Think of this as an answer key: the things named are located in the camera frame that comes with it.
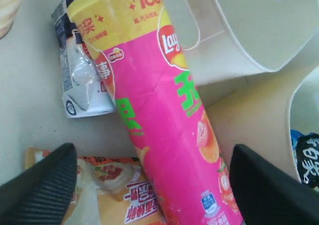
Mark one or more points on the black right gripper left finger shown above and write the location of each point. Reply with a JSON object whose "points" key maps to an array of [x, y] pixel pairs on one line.
{"points": [[41, 194]]}

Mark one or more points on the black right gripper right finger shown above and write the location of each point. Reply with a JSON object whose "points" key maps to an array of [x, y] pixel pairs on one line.
{"points": [[266, 195]]}

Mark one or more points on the blue noodle packet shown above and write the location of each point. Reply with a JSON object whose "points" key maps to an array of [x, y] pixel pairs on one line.
{"points": [[306, 157]]}

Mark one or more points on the right cream plastic bin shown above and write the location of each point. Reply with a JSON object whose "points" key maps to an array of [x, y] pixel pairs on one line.
{"points": [[261, 116]]}

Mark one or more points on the orange noodle packet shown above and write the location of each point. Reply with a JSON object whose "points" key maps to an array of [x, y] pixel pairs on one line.
{"points": [[112, 192]]}

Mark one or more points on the middle cream plastic bin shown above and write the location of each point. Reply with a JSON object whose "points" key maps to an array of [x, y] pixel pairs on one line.
{"points": [[237, 38]]}

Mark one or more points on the pink chip canister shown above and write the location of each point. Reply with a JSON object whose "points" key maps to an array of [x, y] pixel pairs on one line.
{"points": [[138, 55]]}

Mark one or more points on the cream plastic bin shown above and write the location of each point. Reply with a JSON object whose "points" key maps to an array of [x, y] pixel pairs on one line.
{"points": [[237, 38], [261, 116]]}

